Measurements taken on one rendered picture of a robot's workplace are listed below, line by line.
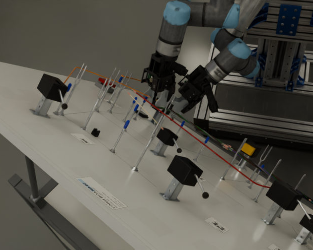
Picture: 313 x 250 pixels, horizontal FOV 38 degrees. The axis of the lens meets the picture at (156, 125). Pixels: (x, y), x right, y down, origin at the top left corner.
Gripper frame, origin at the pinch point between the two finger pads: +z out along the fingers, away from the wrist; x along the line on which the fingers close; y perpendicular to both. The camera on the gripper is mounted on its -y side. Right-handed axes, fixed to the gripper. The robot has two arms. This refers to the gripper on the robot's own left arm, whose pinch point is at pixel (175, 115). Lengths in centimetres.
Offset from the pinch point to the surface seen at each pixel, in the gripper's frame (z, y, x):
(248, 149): -12.8, -22.4, 13.1
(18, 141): -1, 47, 71
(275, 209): -18, -15, 55
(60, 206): 57, 7, 7
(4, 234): 140, -4, -48
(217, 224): -13, 4, 70
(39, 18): 85, 53, -204
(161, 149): -4.7, 12.3, 41.1
